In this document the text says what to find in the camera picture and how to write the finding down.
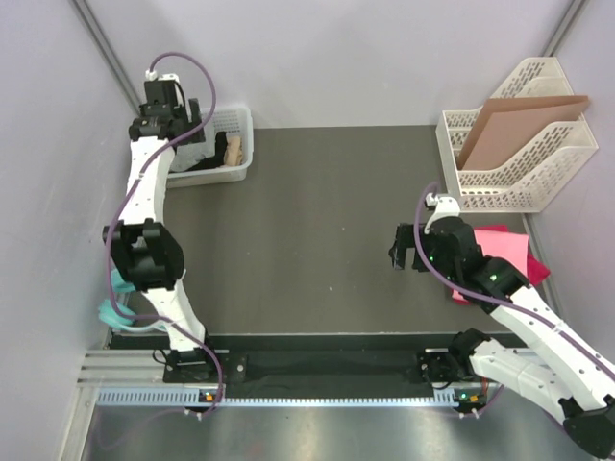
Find teal cat ear headphones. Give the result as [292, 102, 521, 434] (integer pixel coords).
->
[97, 268, 170, 334]

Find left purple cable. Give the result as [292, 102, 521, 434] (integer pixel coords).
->
[104, 52, 227, 419]

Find brown cardboard sheet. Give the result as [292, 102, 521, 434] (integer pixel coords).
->
[456, 95, 590, 171]

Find black shirt with flower print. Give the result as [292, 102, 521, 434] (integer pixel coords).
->
[187, 132, 227, 172]

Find magenta folded shirt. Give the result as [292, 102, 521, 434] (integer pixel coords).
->
[479, 225, 551, 286]

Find white perforated plastic basket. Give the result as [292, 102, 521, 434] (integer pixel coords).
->
[166, 106, 254, 188]

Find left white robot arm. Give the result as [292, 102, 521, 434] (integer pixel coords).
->
[103, 72, 223, 383]

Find white file organizer rack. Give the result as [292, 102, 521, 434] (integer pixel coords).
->
[435, 58, 598, 213]

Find grey slotted cable duct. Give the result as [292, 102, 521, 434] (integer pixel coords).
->
[96, 387, 482, 408]

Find aluminium frame rail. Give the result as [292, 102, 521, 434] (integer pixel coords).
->
[57, 349, 615, 461]

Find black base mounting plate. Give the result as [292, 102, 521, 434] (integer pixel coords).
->
[111, 333, 489, 401]

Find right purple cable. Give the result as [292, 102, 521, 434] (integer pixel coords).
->
[413, 181, 615, 419]

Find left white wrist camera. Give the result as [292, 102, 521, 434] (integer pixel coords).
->
[145, 69, 180, 83]

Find beige folded cloth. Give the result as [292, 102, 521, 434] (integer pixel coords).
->
[224, 136, 243, 167]

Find grey t shirt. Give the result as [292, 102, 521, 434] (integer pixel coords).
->
[170, 136, 215, 173]

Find light pink folded shirt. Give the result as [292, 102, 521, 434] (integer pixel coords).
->
[474, 227, 529, 277]

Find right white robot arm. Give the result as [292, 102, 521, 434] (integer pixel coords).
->
[388, 217, 614, 459]

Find purple cable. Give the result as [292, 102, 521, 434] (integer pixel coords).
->
[104, 52, 227, 419]
[413, 181, 615, 419]

